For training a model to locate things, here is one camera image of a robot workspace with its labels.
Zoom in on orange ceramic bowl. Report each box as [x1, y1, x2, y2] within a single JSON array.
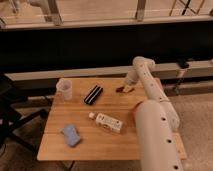
[[132, 102, 142, 113]]

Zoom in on black striped case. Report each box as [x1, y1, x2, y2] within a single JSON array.
[[84, 85, 103, 105]]

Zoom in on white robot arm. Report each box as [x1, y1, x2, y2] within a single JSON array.
[[124, 56, 184, 171]]

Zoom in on black office chair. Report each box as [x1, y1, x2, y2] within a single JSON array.
[[0, 74, 48, 152]]

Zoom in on red pepper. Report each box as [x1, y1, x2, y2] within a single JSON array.
[[116, 86, 125, 92]]

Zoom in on clear plastic cup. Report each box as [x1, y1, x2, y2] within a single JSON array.
[[56, 79, 72, 100]]

